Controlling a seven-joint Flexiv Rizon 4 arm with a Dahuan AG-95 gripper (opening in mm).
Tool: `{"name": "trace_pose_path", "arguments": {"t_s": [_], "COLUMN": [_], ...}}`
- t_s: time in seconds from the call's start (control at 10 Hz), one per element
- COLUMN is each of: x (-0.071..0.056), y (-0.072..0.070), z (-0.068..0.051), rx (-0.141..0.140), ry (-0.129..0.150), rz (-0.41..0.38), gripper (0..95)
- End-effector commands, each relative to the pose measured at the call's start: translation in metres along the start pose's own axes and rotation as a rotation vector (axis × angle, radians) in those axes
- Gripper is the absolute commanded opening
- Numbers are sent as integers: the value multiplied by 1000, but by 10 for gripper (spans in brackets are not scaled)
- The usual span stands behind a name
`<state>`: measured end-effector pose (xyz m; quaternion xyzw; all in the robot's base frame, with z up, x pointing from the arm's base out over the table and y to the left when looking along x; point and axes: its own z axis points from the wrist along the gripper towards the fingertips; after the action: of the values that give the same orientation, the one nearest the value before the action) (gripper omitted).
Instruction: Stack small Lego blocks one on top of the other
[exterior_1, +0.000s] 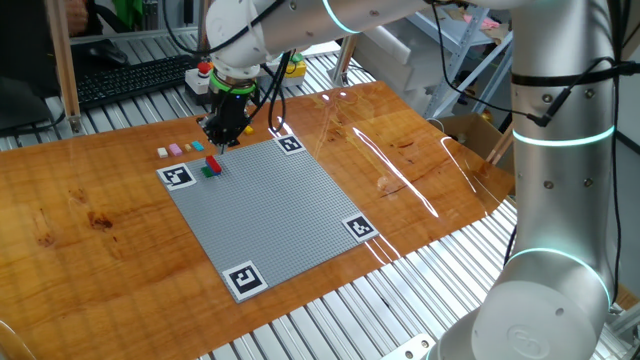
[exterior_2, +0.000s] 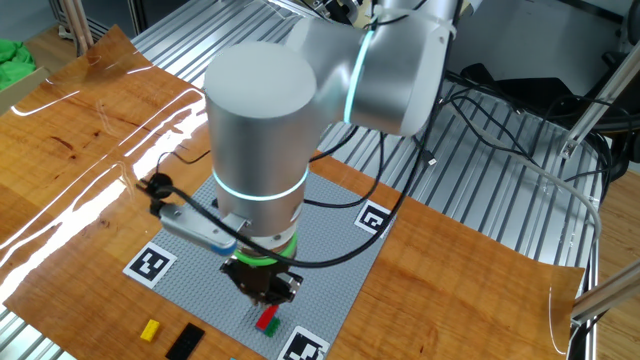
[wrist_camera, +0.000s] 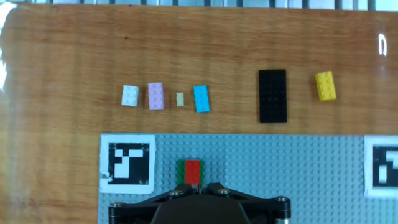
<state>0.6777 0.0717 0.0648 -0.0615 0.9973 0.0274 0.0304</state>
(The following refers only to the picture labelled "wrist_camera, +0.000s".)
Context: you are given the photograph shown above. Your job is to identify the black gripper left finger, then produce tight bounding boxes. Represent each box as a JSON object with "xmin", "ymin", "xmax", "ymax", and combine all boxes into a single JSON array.
[{"xmin": 108, "ymin": 182, "xmax": 200, "ymax": 224}]

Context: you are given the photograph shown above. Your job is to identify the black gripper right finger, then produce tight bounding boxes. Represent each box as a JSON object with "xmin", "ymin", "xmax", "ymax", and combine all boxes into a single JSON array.
[{"xmin": 205, "ymin": 182, "xmax": 292, "ymax": 224}]

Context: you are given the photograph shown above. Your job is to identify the red Lego brick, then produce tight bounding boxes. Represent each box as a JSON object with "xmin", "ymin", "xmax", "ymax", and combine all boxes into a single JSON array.
[{"xmin": 184, "ymin": 159, "xmax": 201, "ymax": 185}]

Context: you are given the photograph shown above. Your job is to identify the yellow Lego brick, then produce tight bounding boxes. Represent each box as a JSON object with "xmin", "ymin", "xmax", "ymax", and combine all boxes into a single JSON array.
[{"xmin": 314, "ymin": 70, "xmax": 337, "ymax": 103}]

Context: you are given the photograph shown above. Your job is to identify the grey Lego baseplate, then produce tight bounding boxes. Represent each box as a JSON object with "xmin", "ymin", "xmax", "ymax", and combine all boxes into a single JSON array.
[{"xmin": 98, "ymin": 133, "xmax": 398, "ymax": 224}]

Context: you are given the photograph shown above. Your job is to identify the green Lego brick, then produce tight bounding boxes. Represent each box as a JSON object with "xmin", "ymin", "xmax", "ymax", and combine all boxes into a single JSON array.
[{"xmin": 177, "ymin": 159, "xmax": 205, "ymax": 185}]

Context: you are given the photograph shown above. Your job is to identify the black Lego plate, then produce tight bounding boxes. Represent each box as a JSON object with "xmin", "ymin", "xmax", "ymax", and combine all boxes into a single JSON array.
[{"xmin": 258, "ymin": 68, "xmax": 288, "ymax": 124}]

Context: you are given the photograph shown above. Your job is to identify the white Lego brick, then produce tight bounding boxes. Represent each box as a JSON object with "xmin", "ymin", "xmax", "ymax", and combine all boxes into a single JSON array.
[{"xmin": 121, "ymin": 85, "xmax": 140, "ymax": 108}]

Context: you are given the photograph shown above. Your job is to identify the pink Lego brick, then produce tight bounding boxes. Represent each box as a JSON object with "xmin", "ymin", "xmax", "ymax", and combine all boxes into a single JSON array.
[{"xmin": 147, "ymin": 82, "xmax": 165, "ymax": 111}]

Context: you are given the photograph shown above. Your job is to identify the cyan Lego brick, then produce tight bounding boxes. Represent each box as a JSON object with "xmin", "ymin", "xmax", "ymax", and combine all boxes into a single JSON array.
[{"xmin": 192, "ymin": 84, "xmax": 211, "ymax": 114}]

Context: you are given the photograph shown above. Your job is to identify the black white fiducial marker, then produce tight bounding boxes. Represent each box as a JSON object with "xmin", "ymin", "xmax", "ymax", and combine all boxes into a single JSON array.
[
  {"xmin": 99, "ymin": 133, "xmax": 156, "ymax": 195},
  {"xmin": 363, "ymin": 134, "xmax": 398, "ymax": 199}
]

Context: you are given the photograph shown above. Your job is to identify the wood pattern table mat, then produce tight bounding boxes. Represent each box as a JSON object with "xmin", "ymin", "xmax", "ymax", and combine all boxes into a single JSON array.
[{"xmin": 0, "ymin": 2, "xmax": 398, "ymax": 224}]

